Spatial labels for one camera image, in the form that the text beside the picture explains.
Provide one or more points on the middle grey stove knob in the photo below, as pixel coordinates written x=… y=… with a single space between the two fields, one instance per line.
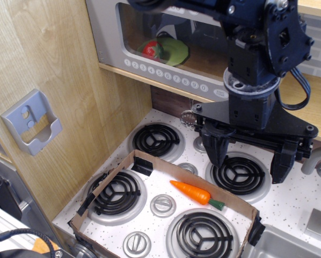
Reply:
x=189 y=167

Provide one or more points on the black burner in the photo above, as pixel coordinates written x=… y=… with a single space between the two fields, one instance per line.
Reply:
x=155 y=139
x=238 y=175
x=119 y=196
x=202 y=234

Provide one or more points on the brown cardboard fence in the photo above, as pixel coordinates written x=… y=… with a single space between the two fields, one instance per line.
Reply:
x=105 y=234

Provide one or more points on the orange toy carrot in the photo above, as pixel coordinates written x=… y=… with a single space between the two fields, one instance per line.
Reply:
x=197 y=194

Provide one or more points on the green toy plate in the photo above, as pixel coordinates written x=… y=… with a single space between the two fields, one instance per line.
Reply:
x=175 y=51

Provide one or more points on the front grey stove knob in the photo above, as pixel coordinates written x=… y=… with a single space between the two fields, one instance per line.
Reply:
x=137 y=244

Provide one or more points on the grey wall holder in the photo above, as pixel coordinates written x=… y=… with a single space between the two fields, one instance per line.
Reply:
x=25 y=114

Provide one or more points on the back grey stove knob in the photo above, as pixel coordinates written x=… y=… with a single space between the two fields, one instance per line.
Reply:
x=198 y=145

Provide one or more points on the front left black burner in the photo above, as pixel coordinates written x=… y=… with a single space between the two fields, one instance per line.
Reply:
x=119 y=196

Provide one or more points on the centre grey stove knob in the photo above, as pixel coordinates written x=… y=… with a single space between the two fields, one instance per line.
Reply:
x=163 y=206

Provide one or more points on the grey stove knob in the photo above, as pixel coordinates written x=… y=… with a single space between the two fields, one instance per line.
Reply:
x=137 y=244
x=163 y=206
x=198 y=145
x=189 y=167

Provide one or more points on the back left black burner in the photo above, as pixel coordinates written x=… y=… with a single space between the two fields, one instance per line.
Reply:
x=155 y=139

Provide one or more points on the back right black burner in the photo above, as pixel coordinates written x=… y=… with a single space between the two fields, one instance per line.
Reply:
x=238 y=175

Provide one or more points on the red toy strawberry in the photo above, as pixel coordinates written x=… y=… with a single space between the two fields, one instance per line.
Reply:
x=153 y=50

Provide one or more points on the grey toy microwave door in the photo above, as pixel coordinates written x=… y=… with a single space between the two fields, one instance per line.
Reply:
x=118 y=30

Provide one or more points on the front right black burner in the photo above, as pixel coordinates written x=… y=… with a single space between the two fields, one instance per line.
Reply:
x=202 y=234

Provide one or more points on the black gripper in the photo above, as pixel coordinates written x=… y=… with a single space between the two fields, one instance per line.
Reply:
x=257 y=116

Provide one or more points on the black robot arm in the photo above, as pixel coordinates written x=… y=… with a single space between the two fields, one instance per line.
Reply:
x=266 y=40

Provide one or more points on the steel sink basin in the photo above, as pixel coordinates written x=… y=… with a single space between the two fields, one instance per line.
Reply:
x=276 y=243

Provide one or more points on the grey toy faucet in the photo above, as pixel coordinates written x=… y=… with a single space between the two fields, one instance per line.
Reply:
x=313 y=163

